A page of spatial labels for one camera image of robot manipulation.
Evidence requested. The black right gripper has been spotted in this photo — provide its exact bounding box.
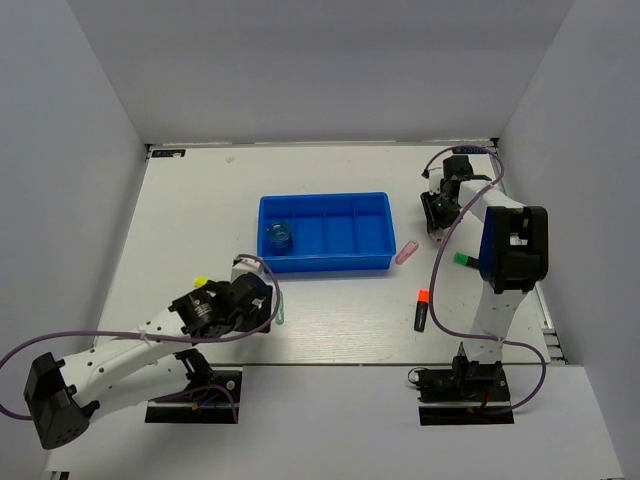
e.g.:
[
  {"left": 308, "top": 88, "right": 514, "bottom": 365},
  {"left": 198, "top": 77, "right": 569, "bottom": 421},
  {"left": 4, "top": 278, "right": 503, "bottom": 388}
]
[{"left": 421, "top": 187, "right": 464, "bottom": 233}]

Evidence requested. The pink correction tape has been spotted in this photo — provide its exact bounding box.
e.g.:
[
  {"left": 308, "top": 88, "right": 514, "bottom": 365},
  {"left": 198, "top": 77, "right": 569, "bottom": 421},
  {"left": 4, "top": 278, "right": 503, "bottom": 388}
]
[{"left": 394, "top": 240, "right": 419, "bottom": 265}]

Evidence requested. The yellow-capped highlighter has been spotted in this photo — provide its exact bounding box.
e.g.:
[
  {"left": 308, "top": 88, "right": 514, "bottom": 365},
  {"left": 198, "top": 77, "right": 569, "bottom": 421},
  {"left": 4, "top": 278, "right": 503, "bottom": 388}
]
[{"left": 194, "top": 277, "right": 209, "bottom": 288}]

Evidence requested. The green-capped highlighter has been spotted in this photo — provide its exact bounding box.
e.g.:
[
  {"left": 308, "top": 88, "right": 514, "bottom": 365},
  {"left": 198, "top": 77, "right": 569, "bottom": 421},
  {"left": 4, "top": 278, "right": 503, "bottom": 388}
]
[{"left": 454, "top": 252, "right": 479, "bottom": 269}]

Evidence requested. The black orange-capped highlighter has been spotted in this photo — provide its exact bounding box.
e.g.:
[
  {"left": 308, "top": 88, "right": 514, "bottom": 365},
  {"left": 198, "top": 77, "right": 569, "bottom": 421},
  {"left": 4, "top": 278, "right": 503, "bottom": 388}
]
[{"left": 413, "top": 289, "right": 430, "bottom": 333}]

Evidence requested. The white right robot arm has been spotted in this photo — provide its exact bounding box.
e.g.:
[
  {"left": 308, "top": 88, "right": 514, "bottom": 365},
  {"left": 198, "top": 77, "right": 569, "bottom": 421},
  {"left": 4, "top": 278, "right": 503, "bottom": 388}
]
[{"left": 421, "top": 155, "right": 549, "bottom": 399}]

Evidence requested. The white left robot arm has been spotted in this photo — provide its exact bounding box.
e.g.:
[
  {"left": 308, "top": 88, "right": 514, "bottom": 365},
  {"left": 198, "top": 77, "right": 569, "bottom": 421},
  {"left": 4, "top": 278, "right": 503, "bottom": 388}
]
[{"left": 24, "top": 273, "right": 281, "bottom": 450}]

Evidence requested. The right corner table label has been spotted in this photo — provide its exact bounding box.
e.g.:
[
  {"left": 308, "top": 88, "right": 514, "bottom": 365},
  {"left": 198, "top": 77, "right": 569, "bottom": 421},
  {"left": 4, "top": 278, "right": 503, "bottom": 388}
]
[{"left": 452, "top": 146, "right": 486, "bottom": 155}]

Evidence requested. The corner table label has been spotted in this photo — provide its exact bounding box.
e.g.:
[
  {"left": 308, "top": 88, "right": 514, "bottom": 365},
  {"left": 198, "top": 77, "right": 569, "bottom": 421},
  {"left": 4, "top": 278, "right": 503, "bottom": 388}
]
[
  {"left": 452, "top": 146, "right": 486, "bottom": 155},
  {"left": 151, "top": 149, "right": 186, "bottom": 158}
]

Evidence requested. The blue divided plastic tray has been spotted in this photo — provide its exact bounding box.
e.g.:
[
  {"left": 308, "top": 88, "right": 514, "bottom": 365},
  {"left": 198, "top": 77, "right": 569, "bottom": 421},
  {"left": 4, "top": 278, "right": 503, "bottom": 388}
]
[{"left": 257, "top": 192, "right": 396, "bottom": 273}]

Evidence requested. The left corner table label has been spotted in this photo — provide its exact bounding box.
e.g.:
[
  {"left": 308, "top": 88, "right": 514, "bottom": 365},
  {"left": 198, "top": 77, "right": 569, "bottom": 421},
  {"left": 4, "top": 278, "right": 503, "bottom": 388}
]
[{"left": 151, "top": 149, "right": 186, "bottom": 158}]

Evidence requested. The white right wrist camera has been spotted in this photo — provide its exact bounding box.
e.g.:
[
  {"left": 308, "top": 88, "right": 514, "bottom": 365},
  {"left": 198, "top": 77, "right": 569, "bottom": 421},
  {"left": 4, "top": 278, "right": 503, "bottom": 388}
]
[{"left": 422, "top": 166, "right": 444, "bottom": 195}]

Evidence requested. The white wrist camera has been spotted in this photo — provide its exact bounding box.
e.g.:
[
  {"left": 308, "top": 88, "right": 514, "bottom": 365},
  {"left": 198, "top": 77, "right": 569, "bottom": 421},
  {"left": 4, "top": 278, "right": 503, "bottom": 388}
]
[
  {"left": 230, "top": 255, "right": 264, "bottom": 283},
  {"left": 422, "top": 166, "right": 444, "bottom": 195}
]

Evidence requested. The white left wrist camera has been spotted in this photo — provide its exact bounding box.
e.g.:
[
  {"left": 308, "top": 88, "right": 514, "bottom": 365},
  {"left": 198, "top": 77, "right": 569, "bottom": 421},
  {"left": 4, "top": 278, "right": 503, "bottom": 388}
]
[{"left": 230, "top": 255, "right": 264, "bottom": 283}]

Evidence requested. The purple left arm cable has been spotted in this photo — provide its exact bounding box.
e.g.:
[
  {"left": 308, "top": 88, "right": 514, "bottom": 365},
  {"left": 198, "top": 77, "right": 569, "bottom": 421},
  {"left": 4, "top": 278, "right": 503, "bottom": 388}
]
[{"left": 0, "top": 253, "right": 282, "bottom": 421}]

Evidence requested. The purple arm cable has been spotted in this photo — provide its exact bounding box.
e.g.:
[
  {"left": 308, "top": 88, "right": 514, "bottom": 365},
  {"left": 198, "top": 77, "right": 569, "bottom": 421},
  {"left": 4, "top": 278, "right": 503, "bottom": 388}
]
[
  {"left": 422, "top": 145, "right": 550, "bottom": 416},
  {"left": 0, "top": 253, "right": 282, "bottom": 421}
]

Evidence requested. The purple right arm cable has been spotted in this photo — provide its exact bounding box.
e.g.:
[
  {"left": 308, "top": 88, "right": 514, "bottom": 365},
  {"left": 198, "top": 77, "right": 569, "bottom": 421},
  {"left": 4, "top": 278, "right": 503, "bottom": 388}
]
[{"left": 422, "top": 145, "right": 550, "bottom": 416}]

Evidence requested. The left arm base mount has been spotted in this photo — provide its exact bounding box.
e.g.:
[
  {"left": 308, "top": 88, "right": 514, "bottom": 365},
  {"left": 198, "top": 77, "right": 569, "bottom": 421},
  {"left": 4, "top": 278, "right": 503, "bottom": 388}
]
[{"left": 145, "top": 349, "right": 243, "bottom": 425}]

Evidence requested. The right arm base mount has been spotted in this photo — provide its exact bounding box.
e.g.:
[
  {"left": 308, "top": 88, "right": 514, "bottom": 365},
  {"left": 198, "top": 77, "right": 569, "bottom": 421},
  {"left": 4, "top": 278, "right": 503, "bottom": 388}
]
[{"left": 407, "top": 348, "right": 514, "bottom": 426}]

